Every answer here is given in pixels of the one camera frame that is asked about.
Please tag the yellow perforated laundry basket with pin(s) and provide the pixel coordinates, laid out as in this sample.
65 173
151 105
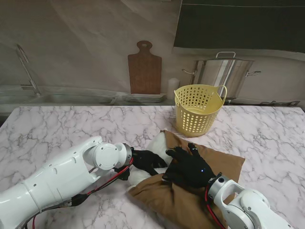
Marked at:
197 112

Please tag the brown wooden cutting board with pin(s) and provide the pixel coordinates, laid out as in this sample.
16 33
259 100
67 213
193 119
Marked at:
144 71

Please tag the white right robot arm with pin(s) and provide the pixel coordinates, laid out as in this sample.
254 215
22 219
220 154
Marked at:
250 205

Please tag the stack of white plates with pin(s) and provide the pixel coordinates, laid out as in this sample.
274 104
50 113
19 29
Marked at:
143 97

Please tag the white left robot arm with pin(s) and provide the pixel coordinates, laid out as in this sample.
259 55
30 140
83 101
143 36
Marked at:
59 179

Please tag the dark wall panel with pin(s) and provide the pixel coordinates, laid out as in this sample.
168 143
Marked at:
238 23

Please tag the large steel stock pot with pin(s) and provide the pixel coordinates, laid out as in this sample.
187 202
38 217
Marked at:
221 76

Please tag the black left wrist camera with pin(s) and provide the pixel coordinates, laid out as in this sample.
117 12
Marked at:
122 174

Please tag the white pillow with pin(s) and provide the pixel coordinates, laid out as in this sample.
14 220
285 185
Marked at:
158 145

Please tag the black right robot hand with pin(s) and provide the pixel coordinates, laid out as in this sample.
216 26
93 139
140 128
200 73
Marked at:
190 169

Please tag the brown pillowcase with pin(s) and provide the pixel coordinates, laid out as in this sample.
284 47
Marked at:
224 164

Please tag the chrome kitchen faucet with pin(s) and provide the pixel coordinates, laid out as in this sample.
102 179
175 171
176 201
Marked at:
26 66

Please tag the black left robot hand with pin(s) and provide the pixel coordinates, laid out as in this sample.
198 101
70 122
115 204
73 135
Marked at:
147 159

